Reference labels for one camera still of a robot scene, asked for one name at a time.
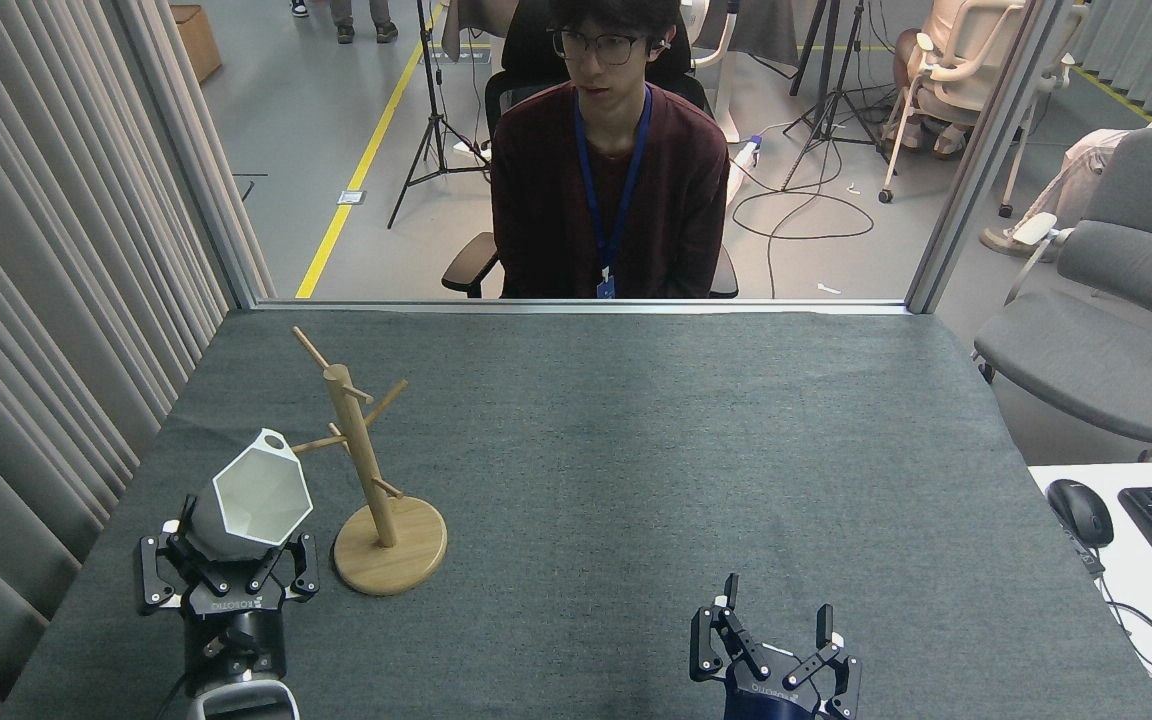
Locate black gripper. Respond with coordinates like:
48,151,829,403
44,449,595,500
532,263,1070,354
139,520,321,694
690,573,862,720

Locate white hexagonal cup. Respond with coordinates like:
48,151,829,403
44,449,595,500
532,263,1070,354
181,428,315,561

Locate wooden cup rack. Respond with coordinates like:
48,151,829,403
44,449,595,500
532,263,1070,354
284,326,448,597

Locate dark grey table cloth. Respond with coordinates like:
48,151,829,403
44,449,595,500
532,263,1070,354
1,308,1152,720

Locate black computer mouse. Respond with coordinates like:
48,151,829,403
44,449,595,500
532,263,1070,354
1046,479,1115,549

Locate white desk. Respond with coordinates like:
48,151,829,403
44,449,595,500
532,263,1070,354
1028,460,1152,720

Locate black office chair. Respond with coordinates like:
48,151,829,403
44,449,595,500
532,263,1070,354
441,0,740,300

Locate grey padded chair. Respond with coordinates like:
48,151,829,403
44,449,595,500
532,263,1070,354
972,128,1152,463

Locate black tripod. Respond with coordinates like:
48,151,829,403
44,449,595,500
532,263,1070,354
781,0,897,193
386,0,489,231

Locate cardboard box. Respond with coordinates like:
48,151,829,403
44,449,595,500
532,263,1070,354
171,4,224,85

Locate white stand on wheels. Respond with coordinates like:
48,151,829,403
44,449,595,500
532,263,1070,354
681,0,767,216

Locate reclining person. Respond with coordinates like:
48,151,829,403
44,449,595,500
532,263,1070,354
979,102,1152,259

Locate standing person's legs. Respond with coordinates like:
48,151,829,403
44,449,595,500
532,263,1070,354
289,0,400,45

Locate black-rimmed glasses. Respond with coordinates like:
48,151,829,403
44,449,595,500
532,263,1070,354
551,30,672,67

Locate white office chair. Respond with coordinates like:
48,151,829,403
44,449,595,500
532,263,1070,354
878,0,1087,219

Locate seated person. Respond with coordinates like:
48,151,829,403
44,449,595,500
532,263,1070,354
891,0,997,161

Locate black desk cable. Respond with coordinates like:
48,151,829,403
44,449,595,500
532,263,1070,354
1061,530,1152,720

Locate blue lanyard with badge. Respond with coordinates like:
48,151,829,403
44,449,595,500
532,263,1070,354
574,85,654,300

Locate black floor cable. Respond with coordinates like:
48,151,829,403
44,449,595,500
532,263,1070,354
731,120,877,299

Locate silver frame post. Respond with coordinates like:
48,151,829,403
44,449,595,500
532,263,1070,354
904,0,1087,315
111,0,277,311

